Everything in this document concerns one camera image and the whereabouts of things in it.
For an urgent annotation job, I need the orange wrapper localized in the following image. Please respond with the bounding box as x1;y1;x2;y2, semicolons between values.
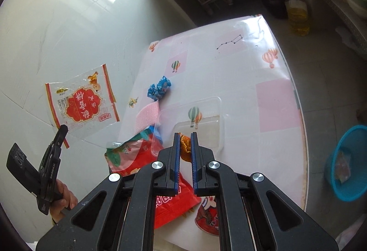
180;133;192;163

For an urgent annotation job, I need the trash in basket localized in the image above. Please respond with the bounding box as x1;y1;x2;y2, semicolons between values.
334;149;351;184

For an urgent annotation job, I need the person's left hand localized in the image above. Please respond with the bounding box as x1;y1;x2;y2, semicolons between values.
49;180;78;223

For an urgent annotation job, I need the clear plastic food tray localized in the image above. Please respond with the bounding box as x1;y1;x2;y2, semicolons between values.
151;96;225;156

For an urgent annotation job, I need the red white snack bag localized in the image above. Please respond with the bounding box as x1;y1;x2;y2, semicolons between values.
154;175;202;229

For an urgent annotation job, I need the red green snack bag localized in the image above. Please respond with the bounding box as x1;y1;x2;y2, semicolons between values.
105;126;163;176

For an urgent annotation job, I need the pink sponge cloth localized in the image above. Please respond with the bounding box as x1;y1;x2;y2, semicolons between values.
134;101;160;133

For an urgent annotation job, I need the blue crumpled wrapper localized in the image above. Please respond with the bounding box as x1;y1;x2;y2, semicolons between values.
147;76;172;101

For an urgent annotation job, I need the clear red printed bag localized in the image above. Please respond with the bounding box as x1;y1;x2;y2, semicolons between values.
45;64;120;148

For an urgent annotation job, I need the blue mesh waste basket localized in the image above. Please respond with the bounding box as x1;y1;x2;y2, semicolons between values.
324;125;366;202

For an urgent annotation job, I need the yellow cooking oil bottle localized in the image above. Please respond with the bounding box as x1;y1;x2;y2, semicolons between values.
285;0;310;37

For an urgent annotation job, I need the perforated metal shelf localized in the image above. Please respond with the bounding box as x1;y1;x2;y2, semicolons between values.
323;0;366;54

